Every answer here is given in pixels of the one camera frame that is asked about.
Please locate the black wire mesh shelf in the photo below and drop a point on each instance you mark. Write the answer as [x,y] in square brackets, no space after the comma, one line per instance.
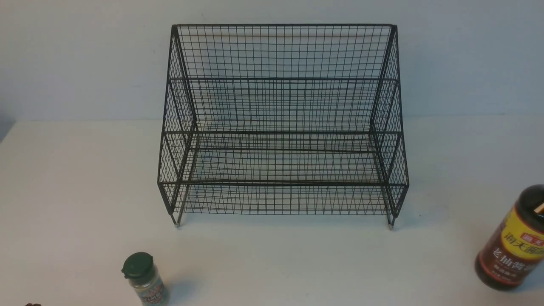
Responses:
[283,119]

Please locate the green-capped seasoning bottle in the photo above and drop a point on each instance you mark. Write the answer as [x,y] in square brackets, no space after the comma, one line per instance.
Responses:
[143,276]

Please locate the dark soy sauce bottle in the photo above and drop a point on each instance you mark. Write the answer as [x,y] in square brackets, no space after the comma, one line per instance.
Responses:
[516,247]

